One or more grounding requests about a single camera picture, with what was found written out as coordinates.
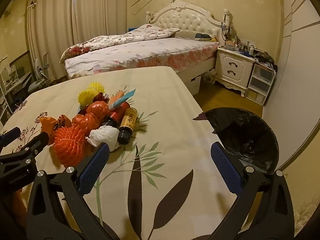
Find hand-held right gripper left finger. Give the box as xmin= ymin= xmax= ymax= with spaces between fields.
xmin=26 ymin=142 xmax=118 ymax=240

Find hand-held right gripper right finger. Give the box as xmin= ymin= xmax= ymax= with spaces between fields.
xmin=207 ymin=142 xmax=295 ymax=240

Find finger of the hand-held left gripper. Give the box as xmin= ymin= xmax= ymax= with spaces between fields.
xmin=0 ymin=127 xmax=22 ymax=148
xmin=0 ymin=131 xmax=50 ymax=170

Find orange plastic bag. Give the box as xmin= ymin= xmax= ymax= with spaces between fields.
xmin=72 ymin=113 xmax=100 ymax=133
xmin=39 ymin=116 xmax=59 ymax=145
xmin=87 ymin=101 xmax=110 ymax=117

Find orange foam net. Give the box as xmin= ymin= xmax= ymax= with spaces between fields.
xmin=53 ymin=126 xmax=88 ymax=167

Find white tissue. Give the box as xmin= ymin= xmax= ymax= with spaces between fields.
xmin=86 ymin=125 xmax=120 ymax=152

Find brown orange wrapper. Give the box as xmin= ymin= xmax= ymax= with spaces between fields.
xmin=54 ymin=114 xmax=73 ymax=133

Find bin with black liner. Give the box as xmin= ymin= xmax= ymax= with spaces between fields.
xmin=192 ymin=107 xmax=280 ymax=175

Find red black tube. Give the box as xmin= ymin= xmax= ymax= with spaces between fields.
xmin=100 ymin=101 xmax=130 ymax=130

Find yellow label brown bottle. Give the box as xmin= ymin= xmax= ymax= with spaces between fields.
xmin=117 ymin=107 xmax=139 ymax=145

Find yellow foam net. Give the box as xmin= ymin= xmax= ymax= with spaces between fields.
xmin=78 ymin=89 xmax=97 ymax=105
xmin=89 ymin=81 xmax=107 ymax=95

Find teal white toothpaste box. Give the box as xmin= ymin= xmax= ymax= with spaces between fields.
xmin=108 ymin=89 xmax=137 ymax=110

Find orange paper packet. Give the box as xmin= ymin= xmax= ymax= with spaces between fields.
xmin=110 ymin=89 xmax=128 ymax=105

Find cluttered desk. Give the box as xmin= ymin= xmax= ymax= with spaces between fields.
xmin=0 ymin=50 xmax=33 ymax=120

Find grey office chair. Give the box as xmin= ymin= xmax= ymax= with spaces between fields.
xmin=27 ymin=52 xmax=52 ymax=93

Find white underbed box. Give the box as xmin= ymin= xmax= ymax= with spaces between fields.
xmin=175 ymin=72 xmax=202 ymax=95

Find plastic drawer unit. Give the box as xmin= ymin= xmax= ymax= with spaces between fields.
xmin=244 ymin=61 xmax=277 ymax=107

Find cream leaf print cloth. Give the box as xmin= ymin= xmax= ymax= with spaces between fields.
xmin=0 ymin=66 xmax=240 ymax=240

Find clear plastic bag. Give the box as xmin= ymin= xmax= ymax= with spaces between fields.
xmin=202 ymin=70 xmax=217 ymax=84

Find white nightstand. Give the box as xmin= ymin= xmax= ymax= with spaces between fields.
xmin=212 ymin=46 xmax=255 ymax=98

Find cream curtain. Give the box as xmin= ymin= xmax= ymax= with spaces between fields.
xmin=72 ymin=0 xmax=128 ymax=45
xmin=26 ymin=0 xmax=75 ymax=80

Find dark cloth pile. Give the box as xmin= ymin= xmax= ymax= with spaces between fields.
xmin=252 ymin=51 xmax=275 ymax=67

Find cluster of small bottles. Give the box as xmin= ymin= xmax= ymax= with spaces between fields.
xmin=220 ymin=36 xmax=258 ymax=55

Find white sliding wardrobe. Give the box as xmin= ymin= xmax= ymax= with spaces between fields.
xmin=262 ymin=0 xmax=320 ymax=170

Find floral bed sheet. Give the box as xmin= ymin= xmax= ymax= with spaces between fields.
xmin=64 ymin=37 xmax=220 ymax=80

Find floral quilt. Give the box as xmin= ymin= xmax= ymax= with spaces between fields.
xmin=59 ymin=24 xmax=180 ymax=64

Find pillow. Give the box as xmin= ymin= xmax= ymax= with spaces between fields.
xmin=172 ymin=30 xmax=218 ymax=42

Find white bed with tufted headboard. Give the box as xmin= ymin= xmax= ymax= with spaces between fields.
xmin=60 ymin=0 xmax=225 ymax=95

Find hanging cable bundle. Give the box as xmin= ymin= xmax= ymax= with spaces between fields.
xmin=220 ymin=9 xmax=234 ymax=40

